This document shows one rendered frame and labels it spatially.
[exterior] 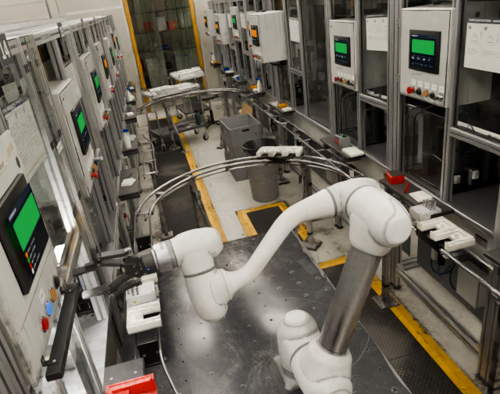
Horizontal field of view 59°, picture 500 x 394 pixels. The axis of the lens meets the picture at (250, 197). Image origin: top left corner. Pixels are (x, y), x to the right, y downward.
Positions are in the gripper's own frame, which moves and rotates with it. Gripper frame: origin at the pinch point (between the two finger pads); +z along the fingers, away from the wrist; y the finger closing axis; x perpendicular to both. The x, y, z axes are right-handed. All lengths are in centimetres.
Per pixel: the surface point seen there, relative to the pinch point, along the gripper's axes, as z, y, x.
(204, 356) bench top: -29, -72, -21
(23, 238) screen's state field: 5.7, 29.7, 18.3
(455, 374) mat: -158, -142, -4
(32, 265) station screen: 6.1, 23.1, 19.5
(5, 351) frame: 11.8, 18.2, 38.7
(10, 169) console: 5.8, 39.9, 1.8
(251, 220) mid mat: -124, -163, -238
